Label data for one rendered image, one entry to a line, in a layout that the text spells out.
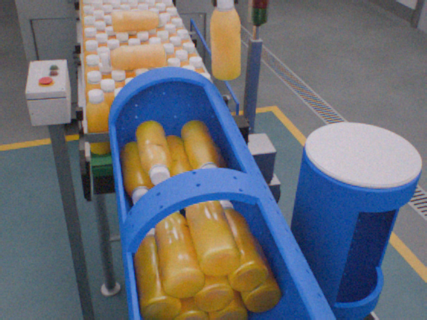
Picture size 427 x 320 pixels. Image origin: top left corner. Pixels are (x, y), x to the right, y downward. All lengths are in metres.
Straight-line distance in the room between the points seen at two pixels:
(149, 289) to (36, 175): 2.20
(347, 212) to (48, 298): 1.46
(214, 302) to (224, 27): 0.57
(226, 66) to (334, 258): 0.55
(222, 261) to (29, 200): 2.10
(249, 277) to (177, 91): 0.52
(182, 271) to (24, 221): 1.96
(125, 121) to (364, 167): 0.57
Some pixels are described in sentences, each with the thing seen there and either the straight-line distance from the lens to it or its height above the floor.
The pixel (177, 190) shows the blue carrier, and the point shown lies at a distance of 0.78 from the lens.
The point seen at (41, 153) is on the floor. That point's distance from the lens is 3.16.
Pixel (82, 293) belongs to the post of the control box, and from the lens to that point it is 1.98.
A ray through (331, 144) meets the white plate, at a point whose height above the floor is 1.04.
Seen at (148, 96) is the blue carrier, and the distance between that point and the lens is 1.17.
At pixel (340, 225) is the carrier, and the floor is 0.90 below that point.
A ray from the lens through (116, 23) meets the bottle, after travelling 1.75.
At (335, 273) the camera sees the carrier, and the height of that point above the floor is 0.75.
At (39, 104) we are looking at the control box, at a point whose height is 1.07.
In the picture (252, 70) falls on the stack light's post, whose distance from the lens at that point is 1.72.
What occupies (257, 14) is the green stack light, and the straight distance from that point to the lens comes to 1.64.
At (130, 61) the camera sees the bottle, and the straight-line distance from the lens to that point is 1.48.
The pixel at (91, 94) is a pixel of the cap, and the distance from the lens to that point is 1.38.
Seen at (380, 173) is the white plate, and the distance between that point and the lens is 1.22.
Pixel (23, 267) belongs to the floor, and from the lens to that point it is 2.45.
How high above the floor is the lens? 1.71
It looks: 35 degrees down
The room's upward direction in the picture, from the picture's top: 2 degrees clockwise
